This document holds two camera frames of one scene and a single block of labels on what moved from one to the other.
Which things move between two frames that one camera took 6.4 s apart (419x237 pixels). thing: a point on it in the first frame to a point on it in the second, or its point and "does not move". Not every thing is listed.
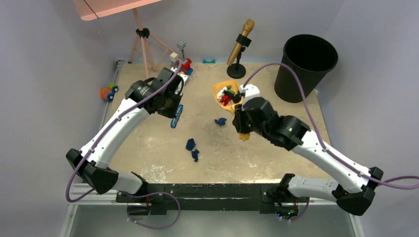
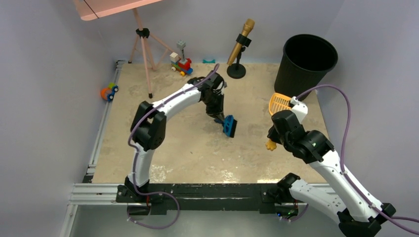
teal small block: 205,61 does not move
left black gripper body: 170,106 to 214,104
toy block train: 186,66 does not move
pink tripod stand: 90,9 does not move
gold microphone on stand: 235,70 does not move
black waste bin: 312,57 does not move
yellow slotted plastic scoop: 231,106 to 278,102
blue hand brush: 175,119 to 229,124
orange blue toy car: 107,93 does not move
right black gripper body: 245,124 to 278,138
